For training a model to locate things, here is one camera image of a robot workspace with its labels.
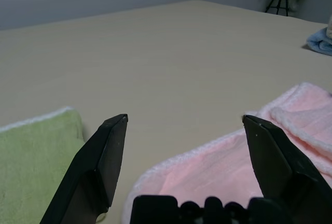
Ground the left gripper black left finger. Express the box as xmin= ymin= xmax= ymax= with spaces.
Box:
xmin=38 ymin=114 xmax=129 ymax=224

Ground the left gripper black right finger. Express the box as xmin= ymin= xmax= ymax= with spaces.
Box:
xmin=242 ymin=114 xmax=332 ymax=224

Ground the pink terry towel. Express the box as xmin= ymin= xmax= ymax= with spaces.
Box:
xmin=121 ymin=82 xmax=332 ymax=224

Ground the green terry towel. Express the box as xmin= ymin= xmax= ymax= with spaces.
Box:
xmin=0 ymin=106 xmax=86 ymax=224

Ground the light blue terry towel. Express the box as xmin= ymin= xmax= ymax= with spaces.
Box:
xmin=306 ymin=26 xmax=332 ymax=57

